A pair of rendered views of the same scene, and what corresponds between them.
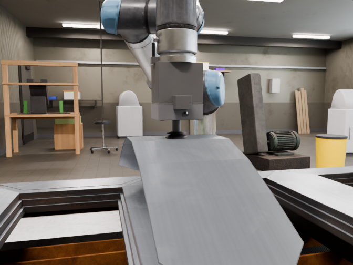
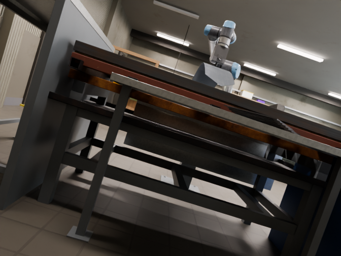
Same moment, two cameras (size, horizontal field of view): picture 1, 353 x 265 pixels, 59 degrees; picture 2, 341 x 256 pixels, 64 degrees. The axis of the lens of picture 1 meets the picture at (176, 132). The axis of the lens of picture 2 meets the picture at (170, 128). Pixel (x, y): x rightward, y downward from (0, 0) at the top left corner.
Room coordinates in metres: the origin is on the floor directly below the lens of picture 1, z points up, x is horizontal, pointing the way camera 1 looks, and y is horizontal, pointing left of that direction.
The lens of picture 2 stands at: (-1.22, -0.14, 0.68)
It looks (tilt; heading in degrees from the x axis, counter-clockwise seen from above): 4 degrees down; 9
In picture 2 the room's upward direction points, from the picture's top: 18 degrees clockwise
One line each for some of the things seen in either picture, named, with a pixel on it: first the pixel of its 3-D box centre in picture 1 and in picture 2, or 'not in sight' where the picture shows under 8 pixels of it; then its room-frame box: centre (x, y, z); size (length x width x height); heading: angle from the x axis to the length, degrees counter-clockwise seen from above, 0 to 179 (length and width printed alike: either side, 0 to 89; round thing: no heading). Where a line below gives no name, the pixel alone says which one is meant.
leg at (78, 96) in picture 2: not in sight; (63, 141); (0.12, 0.60, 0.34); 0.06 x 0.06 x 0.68; 14
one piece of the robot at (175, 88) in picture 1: (176, 88); (219, 53); (0.58, 0.00, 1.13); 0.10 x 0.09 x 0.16; 16
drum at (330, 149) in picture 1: (330, 158); not in sight; (4.31, -2.15, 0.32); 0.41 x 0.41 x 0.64
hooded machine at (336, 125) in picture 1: (348, 121); not in sight; (6.72, -3.70, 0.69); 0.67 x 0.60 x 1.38; 9
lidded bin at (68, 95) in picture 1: (72, 95); not in sight; (9.66, 3.20, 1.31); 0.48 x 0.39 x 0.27; 102
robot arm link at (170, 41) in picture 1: (175, 45); (223, 41); (0.59, 0.00, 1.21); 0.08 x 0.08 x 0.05
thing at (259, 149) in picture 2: not in sight; (204, 147); (1.07, -0.09, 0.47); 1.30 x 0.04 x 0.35; 104
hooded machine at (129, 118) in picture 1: (129, 114); not in sight; (9.83, 1.48, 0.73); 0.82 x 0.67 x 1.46; 102
